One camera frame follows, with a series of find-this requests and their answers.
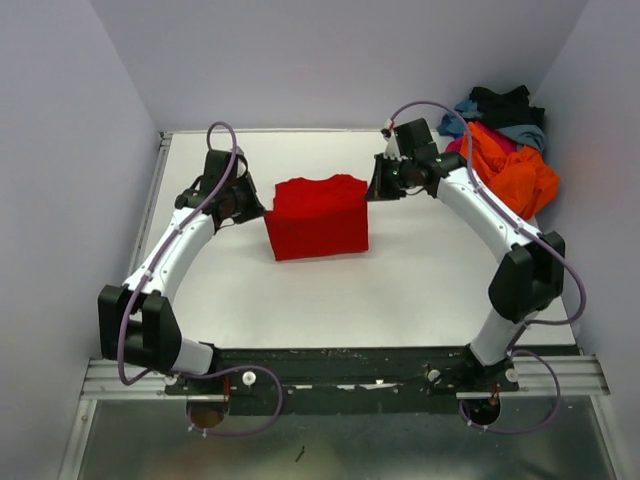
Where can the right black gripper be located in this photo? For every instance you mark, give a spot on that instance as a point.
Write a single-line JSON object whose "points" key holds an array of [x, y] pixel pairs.
{"points": [[378, 190]]}

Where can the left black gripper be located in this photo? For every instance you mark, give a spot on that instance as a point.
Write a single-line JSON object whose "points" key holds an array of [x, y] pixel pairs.
{"points": [[255, 207]]}

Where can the red t shirt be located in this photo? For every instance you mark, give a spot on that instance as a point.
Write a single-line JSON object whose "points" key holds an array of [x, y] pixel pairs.
{"points": [[318, 218]]}

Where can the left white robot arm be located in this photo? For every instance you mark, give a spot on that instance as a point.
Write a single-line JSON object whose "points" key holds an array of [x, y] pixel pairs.
{"points": [[137, 324]]}

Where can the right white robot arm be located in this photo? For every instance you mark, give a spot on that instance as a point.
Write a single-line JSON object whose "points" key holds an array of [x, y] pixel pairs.
{"points": [[529, 275]]}

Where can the blue grey t shirt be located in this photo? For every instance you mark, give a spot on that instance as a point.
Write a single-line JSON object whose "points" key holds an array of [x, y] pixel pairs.
{"points": [[528, 135]]}

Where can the pink t shirt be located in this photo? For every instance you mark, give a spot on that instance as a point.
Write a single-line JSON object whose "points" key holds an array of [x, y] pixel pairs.
{"points": [[505, 144]]}

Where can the orange t shirt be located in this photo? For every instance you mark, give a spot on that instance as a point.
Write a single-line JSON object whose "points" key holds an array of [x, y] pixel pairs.
{"points": [[520, 179]]}

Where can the black t shirt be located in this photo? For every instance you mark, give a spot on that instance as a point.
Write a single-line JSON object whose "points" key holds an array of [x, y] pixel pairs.
{"points": [[505, 105]]}

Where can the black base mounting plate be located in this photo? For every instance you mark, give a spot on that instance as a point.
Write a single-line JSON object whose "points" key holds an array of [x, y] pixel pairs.
{"points": [[345, 381]]}

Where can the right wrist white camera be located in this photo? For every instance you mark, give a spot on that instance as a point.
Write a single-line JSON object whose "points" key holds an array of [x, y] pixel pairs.
{"points": [[392, 150]]}

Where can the left aluminium side rail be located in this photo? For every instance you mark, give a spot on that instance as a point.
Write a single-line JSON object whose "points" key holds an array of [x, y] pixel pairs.
{"points": [[149, 207]]}

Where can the aluminium frame rail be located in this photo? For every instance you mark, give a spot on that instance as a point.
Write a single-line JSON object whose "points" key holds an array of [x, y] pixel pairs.
{"points": [[528, 377]]}

